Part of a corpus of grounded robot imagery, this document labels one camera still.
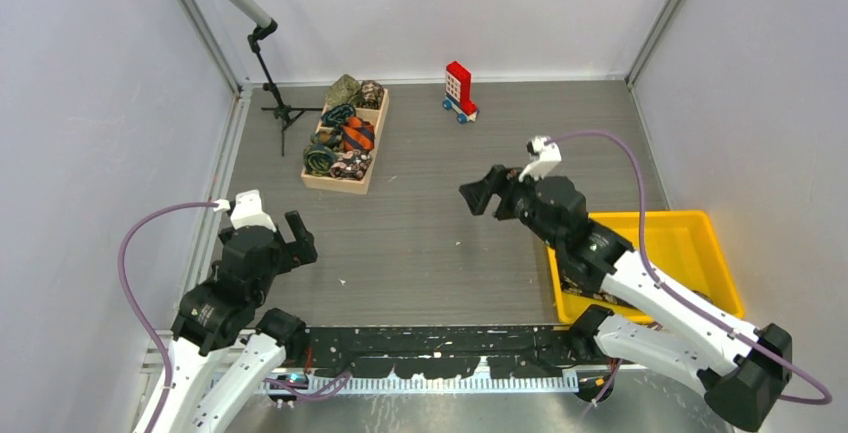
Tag olive green rolled tie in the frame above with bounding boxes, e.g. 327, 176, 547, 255
325, 73, 363, 108

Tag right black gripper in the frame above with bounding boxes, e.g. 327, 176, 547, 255
459, 163, 562, 250

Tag navy yellow rolled tie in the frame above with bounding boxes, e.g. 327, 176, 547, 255
302, 144, 339, 177

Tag red toy block car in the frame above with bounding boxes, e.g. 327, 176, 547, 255
442, 61, 479, 124

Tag brown floral rolled tie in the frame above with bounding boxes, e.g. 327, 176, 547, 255
357, 80, 385, 110

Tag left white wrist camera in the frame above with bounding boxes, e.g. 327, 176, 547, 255
213, 189, 277, 232

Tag yellow plastic bin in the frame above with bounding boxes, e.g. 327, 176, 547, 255
546, 210, 745, 325

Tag black pink floral rolled tie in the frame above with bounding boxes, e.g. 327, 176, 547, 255
329, 150, 373, 181

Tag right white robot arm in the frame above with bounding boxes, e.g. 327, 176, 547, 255
458, 165, 793, 432

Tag black microphone stand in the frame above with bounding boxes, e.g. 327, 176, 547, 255
247, 19, 322, 157

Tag dark green rolled tie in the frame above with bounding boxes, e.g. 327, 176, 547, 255
310, 128, 344, 152

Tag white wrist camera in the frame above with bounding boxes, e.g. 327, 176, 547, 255
213, 189, 277, 232
518, 136, 562, 182

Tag teal navy rolled tie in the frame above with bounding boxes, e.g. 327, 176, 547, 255
321, 103, 356, 129

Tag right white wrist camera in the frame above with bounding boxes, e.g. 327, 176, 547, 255
518, 136, 562, 182

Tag orange navy striped tie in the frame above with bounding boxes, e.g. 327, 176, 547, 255
341, 116, 376, 152

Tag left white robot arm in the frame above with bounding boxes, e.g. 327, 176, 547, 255
134, 211, 318, 432

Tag wooden compartment tray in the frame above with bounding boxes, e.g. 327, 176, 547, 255
300, 88, 390, 195

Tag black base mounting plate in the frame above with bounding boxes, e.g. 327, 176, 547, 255
282, 325, 612, 380

